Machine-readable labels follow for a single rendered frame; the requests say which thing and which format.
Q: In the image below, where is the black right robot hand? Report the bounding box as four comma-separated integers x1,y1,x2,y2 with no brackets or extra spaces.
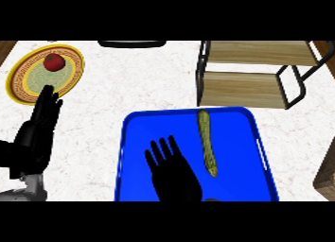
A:
143,134,204,202

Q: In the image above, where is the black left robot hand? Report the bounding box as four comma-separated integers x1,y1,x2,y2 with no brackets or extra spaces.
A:
0,84,65,181

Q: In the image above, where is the blue plastic tray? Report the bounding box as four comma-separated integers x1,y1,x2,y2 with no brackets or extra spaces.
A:
114,106,280,202

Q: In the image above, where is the black wooden tiered shelf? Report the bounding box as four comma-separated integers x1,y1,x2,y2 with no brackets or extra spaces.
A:
195,40,335,111

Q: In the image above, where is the yellow patterned plate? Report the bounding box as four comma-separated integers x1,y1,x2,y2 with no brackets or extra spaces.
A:
4,43,87,106

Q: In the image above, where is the red tomato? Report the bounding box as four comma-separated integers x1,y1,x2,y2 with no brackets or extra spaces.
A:
41,53,66,73

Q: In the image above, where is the brown wicker basket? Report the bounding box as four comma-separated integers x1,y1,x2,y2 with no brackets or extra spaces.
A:
313,126,335,202

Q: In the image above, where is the black rounded object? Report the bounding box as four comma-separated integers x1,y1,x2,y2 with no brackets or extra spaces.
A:
96,40,168,49

